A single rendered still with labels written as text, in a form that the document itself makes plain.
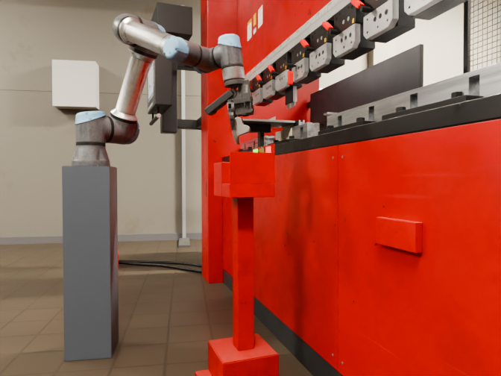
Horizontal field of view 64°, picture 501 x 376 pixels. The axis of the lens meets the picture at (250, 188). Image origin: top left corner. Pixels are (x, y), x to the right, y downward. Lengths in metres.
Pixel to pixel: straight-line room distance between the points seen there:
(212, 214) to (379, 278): 1.79
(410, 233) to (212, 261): 1.98
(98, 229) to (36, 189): 3.45
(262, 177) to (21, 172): 4.10
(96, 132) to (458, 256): 1.37
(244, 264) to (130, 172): 3.59
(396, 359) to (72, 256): 1.22
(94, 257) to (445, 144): 1.33
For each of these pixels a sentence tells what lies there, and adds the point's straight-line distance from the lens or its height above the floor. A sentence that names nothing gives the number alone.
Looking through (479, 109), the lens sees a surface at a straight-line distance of 0.89.
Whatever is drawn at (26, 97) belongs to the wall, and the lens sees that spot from 5.24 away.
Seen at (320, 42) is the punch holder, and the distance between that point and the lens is 1.73.
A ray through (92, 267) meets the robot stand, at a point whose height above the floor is 0.37.
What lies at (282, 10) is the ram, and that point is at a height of 1.56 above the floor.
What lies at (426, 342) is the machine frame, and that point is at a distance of 1.05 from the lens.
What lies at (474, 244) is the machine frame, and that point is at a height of 0.59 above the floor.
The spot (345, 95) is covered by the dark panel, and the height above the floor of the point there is 1.23.
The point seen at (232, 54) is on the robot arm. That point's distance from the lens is 1.39.
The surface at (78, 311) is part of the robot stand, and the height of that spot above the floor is 0.20.
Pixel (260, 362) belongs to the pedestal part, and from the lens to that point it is 1.47.
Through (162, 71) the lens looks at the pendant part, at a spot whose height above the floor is 1.47.
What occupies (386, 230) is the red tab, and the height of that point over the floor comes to 0.59.
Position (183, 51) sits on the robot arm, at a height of 1.13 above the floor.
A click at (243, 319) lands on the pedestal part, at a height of 0.23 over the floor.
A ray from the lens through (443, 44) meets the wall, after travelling 6.20.
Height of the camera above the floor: 0.72
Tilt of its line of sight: 1 degrees down
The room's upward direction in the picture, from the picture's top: straight up
